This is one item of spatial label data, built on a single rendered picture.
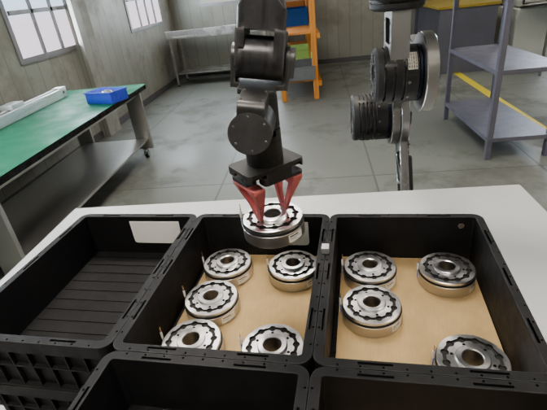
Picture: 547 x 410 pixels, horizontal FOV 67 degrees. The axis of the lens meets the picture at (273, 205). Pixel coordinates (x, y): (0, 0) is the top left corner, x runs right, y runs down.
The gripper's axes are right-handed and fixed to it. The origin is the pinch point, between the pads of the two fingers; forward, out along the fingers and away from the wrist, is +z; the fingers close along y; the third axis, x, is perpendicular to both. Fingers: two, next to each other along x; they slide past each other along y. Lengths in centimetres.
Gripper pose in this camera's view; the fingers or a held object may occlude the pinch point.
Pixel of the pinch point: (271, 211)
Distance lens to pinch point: 68.8
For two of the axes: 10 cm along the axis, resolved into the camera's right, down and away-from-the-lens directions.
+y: 8.2, -3.6, 4.5
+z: 1.1, 8.6, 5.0
